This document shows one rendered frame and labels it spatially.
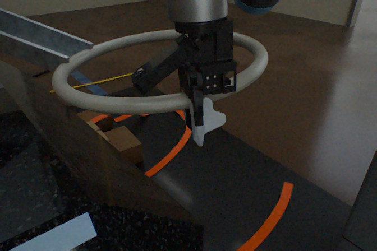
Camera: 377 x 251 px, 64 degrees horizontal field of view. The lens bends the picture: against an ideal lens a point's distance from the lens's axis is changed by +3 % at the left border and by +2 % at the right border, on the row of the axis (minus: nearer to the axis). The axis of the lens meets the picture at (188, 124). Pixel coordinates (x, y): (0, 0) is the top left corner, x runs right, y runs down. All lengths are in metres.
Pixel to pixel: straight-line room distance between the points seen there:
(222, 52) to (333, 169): 1.58
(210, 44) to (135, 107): 0.16
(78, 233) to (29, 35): 0.61
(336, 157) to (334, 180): 0.23
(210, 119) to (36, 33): 0.59
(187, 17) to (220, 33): 0.07
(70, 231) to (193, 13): 0.36
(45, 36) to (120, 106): 0.46
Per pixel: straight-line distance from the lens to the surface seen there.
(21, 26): 0.97
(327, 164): 2.01
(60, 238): 0.51
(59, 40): 0.91
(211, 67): 0.47
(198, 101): 0.47
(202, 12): 0.44
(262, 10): 0.60
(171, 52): 0.47
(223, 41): 0.48
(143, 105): 0.51
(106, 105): 0.53
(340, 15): 5.29
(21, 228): 0.51
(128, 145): 1.76
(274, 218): 1.57
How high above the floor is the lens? 1.18
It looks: 33 degrees down
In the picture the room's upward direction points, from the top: straight up
